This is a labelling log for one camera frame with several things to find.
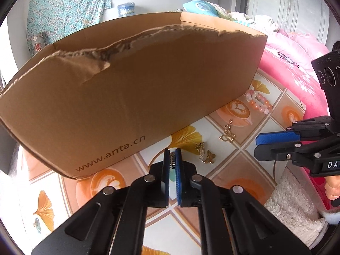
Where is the gold chain with clasp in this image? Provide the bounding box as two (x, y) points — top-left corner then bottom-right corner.
(219, 119), (237, 142)

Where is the patchwork cushion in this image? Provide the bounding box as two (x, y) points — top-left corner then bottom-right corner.
(28, 32), (47, 54)

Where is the blue water dispenser bottle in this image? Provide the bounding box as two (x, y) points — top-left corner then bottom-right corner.
(117, 2), (136, 18)

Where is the blue floral pillow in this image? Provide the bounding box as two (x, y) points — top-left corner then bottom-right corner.
(183, 0), (231, 19)

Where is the pink floral blanket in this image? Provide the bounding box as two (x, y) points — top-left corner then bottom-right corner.
(259, 30), (332, 192)

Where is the white clothes pile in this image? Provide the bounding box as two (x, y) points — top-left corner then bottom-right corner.
(250, 14), (279, 32)

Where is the teal floral wall cloth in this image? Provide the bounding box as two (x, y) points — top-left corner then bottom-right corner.
(27, 0), (112, 56)

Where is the pink bead bracelet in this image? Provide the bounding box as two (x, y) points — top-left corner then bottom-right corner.
(245, 90), (273, 115)

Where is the white wardrobe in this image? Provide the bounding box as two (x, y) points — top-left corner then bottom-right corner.
(247, 0), (331, 45)

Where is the person's right hand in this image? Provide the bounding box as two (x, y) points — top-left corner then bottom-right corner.
(324, 175), (340, 201)

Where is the brown cardboard box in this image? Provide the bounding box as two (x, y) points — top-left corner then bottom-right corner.
(0, 11), (268, 180)

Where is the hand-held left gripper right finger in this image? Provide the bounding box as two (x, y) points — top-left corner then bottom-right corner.
(175, 148), (312, 255)

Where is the grey cabinet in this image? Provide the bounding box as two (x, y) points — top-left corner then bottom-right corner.
(0, 123), (19, 176)

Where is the leaf and coffee print tablecloth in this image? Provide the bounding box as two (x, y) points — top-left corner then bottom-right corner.
(13, 70), (306, 255)

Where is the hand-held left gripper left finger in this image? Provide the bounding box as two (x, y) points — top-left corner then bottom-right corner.
(30, 149), (170, 255)

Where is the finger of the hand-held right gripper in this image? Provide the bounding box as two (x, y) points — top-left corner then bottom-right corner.
(254, 142), (303, 162)
(255, 129), (300, 147)

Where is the fluffy white cloth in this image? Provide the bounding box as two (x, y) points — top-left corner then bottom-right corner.
(264, 169), (330, 247)

